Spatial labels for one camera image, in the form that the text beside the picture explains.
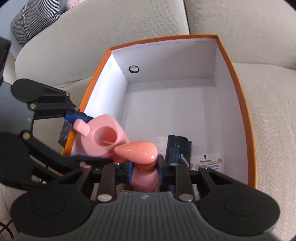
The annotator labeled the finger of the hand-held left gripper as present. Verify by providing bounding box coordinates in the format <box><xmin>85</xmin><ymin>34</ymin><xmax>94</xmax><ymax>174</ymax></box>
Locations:
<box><xmin>20</xmin><ymin>131</ymin><xmax>114</xmax><ymax>177</ymax></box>
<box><xmin>30</xmin><ymin>85</ymin><xmax>94</xmax><ymax>124</ymax></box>

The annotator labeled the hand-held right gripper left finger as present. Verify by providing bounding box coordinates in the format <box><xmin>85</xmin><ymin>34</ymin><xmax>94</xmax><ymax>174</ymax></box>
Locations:
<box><xmin>55</xmin><ymin>161</ymin><xmax>135</xmax><ymax>203</ymax></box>

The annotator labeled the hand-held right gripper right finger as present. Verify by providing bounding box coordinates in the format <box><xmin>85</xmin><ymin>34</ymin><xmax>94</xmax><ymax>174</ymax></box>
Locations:
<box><xmin>157</xmin><ymin>155</ymin><xmax>234</xmax><ymax>202</ymax></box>

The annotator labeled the dark brown printed box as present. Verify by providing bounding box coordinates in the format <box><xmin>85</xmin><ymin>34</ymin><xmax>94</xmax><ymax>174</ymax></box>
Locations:
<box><xmin>59</xmin><ymin>120</ymin><xmax>75</xmax><ymax>147</ymax></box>

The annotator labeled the salmon pink bottle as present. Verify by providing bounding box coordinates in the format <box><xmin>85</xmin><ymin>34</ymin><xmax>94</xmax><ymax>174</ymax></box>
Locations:
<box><xmin>114</xmin><ymin>141</ymin><xmax>160</xmax><ymax>193</ymax></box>

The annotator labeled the dark blue bottle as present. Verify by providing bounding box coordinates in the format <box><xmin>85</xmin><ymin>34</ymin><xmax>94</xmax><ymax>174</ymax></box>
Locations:
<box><xmin>165</xmin><ymin>135</ymin><xmax>192</xmax><ymax>168</ymax></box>

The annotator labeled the pink plastic cup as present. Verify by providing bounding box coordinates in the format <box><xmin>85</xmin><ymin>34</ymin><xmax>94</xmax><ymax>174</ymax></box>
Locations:
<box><xmin>70</xmin><ymin>115</ymin><xmax>132</xmax><ymax>160</ymax></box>

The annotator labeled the white blue lotion packet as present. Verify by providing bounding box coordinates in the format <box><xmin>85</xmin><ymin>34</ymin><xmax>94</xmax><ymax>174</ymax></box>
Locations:
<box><xmin>190</xmin><ymin>152</ymin><xmax>223</xmax><ymax>173</ymax></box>

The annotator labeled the orange cardboard box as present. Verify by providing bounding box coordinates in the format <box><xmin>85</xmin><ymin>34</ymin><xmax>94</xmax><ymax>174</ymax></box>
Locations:
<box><xmin>61</xmin><ymin>34</ymin><xmax>257</xmax><ymax>189</ymax></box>

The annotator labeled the person's left leg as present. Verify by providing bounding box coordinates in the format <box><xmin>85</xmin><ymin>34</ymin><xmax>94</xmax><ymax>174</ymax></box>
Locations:
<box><xmin>0</xmin><ymin>184</ymin><xmax>18</xmax><ymax>232</ymax></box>

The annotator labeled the houndstooth pillow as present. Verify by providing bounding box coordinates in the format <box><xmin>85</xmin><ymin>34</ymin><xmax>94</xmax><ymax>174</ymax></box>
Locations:
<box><xmin>10</xmin><ymin>0</ymin><xmax>63</xmax><ymax>47</ymax></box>

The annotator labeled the pink plush toy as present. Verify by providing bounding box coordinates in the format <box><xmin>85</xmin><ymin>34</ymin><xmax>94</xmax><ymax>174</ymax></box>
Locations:
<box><xmin>65</xmin><ymin>0</ymin><xmax>80</xmax><ymax>10</ymax></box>

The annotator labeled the beige sofa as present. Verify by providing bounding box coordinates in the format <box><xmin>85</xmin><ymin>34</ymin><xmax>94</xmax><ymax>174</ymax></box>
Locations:
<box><xmin>0</xmin><ymin>0</ymin><xmax>296</xmax><ymax>241</ymax></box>

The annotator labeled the black cable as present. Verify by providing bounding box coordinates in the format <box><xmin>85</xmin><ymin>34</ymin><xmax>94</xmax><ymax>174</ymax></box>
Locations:
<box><xmin>0</xmin><ymin>220</ymin><xmax>14</xmax><ymax>241</ymax></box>

